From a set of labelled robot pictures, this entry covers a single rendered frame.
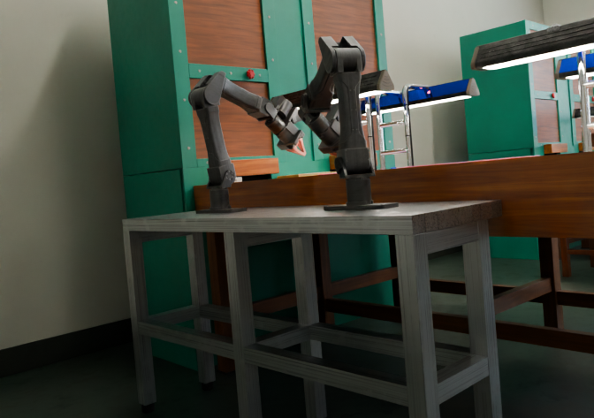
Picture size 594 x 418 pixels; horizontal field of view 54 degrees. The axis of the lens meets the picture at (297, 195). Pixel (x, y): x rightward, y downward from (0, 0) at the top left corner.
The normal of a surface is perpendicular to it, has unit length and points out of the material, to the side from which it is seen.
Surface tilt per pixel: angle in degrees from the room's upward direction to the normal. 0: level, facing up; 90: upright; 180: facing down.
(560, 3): 90
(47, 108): 90
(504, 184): 90
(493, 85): 90
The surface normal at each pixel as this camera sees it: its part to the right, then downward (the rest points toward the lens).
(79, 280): 0.69, -0.04
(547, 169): -0.74, 0.08
